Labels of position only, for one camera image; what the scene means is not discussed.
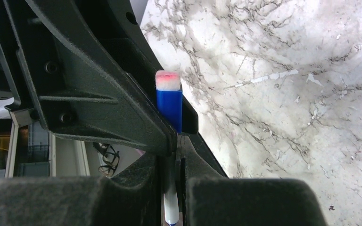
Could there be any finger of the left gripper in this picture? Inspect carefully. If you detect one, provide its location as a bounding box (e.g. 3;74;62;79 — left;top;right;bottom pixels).
106;0;198;134
28;0;171;156

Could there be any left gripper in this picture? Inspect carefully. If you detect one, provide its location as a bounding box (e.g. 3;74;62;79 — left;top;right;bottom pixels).
0;0;110;133

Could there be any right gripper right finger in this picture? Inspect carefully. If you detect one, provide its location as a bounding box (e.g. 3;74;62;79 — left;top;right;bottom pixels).
177;136;326;226

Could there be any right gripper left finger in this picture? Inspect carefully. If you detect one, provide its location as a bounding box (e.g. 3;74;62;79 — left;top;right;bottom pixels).
0;153;161;226

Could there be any dark blue cap marker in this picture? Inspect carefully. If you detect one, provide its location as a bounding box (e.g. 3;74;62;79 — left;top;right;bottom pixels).
155;70;182;226

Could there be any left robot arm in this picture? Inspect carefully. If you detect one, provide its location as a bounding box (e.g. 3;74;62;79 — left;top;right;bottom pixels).
0;0;177;156

